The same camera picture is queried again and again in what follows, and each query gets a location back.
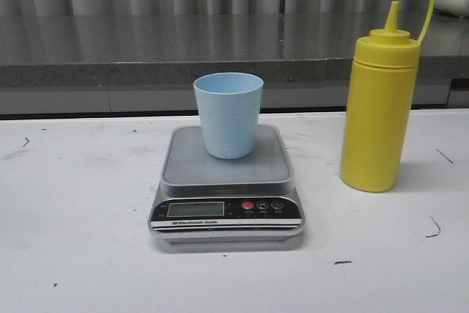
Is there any light blue plastic cup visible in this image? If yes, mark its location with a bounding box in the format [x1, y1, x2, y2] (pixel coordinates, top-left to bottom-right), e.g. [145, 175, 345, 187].
[193, 73, 264, 159]

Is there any yellow squeeze bottle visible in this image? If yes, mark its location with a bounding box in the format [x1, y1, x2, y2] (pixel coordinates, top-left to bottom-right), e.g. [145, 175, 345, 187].
[339, 0, 435, 193]

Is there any silver electronic kitchen scale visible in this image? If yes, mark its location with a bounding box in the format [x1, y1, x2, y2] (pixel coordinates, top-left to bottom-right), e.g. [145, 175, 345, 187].
[148, 125, 306, 253]

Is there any grey stone counter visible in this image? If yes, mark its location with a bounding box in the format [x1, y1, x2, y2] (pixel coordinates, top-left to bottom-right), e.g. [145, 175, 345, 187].
[0, 12, 469, 115]

